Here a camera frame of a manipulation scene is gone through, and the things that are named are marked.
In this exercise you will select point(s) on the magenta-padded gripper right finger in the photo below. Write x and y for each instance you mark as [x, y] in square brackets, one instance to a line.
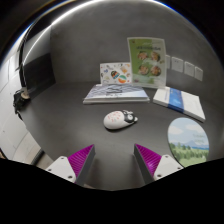
[164, 166]

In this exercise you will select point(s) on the green upright food poster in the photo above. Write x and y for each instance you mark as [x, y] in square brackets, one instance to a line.
[146, 61]

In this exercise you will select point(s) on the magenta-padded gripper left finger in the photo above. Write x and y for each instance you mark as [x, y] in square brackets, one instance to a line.
[63, 166]

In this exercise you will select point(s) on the white wall socket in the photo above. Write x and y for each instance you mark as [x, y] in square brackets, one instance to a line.
[168, 62]
[177, 64]
[199, 73]
[189, 69]

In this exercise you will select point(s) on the white panda computer mouse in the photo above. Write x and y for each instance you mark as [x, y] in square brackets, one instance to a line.
[115, 120]

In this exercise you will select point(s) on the white card with colourful stickers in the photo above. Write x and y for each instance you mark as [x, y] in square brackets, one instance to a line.
[115, 73]

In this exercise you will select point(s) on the black flat panel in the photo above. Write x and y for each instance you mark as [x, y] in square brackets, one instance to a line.
[40, 71]

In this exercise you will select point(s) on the round landscape print mouse pad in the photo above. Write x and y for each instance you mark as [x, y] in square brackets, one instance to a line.
[188, 141]

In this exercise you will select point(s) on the white book with blue band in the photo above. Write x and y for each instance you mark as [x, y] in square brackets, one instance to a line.
[180, 101]

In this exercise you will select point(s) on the grey blue flat book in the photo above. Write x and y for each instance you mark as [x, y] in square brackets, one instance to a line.
[115, 93]

